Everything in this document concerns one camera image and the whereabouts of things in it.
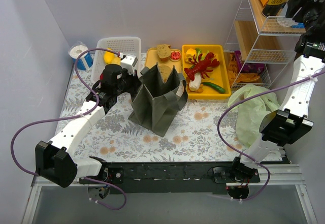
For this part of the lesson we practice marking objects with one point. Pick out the yellow toy fruit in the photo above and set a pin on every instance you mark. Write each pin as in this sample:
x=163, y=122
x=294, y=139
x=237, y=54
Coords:
x=110, y=58

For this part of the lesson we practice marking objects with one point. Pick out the red toy lobster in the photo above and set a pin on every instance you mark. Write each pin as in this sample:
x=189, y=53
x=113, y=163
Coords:
x=201, y=66

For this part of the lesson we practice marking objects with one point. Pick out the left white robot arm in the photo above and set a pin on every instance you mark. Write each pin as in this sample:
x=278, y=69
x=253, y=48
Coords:
x=54, y=158

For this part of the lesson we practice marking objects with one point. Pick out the olive green canvas bag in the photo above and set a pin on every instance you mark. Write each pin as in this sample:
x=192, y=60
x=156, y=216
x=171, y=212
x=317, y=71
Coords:
x=158, y=100

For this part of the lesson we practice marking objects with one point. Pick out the bread slice front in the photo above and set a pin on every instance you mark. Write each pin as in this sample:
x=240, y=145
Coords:
x=165, y=72

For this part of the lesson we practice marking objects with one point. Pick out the orange chips bag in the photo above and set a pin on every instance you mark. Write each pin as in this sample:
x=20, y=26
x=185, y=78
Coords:
x=233, y=72

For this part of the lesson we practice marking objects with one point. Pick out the purple candy bag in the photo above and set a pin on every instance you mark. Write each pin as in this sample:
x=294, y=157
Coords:
x=246, y=67

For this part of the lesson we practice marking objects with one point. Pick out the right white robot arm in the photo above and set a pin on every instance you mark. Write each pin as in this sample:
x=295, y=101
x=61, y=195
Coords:
x=290, y=122

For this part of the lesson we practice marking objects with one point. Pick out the yellow toy pepper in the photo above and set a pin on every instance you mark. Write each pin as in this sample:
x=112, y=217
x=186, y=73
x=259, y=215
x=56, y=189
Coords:
x=190, y=53

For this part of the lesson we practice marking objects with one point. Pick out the light green plastic bag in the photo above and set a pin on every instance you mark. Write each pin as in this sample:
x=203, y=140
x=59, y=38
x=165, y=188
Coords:
x=251, y=112

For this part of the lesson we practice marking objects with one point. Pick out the pale yellow flat tray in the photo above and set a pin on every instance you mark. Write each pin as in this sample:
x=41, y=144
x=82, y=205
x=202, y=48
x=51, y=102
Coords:
x=152, y=59

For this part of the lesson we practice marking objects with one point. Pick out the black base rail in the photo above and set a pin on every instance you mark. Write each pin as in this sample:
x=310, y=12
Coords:
x=181, y=177

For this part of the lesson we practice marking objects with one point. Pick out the tissue roll in blue wrap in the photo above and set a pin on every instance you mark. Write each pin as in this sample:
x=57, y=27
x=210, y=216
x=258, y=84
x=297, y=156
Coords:
x=82, y=58

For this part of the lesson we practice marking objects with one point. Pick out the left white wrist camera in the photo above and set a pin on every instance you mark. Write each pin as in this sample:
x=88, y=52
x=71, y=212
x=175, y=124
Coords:
x=129, y=62

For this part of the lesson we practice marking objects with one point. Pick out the blue snack box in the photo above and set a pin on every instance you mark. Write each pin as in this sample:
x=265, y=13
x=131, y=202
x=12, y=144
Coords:
x=298, y=25

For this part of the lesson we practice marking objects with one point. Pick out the white wire shelf rack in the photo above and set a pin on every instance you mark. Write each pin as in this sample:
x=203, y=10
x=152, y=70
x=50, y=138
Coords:
x=261, y=39

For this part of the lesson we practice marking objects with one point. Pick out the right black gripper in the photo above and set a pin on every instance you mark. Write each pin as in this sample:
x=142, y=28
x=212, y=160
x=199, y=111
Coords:
x=293, y=9

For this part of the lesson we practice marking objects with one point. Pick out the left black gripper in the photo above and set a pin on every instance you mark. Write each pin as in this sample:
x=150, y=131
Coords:
x=135, y=82

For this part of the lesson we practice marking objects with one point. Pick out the bread slice rear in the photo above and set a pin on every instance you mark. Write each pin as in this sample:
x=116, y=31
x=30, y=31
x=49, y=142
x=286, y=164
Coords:
x=163, y=52

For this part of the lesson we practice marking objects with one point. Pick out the white toy radish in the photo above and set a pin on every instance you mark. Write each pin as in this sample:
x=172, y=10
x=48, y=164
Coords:
x=195, y=85

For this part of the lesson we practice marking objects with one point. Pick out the white perforated plastic basket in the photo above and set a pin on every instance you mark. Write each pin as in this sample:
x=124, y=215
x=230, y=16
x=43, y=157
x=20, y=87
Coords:
x=126, y=45

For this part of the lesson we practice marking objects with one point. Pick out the green toy cucumber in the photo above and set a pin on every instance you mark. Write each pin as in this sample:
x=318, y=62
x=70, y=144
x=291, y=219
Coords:
x=216, y=87

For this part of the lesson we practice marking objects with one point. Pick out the bread slice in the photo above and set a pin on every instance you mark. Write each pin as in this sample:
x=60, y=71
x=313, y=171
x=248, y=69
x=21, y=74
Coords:
x=165, y=72
x=163, y=52

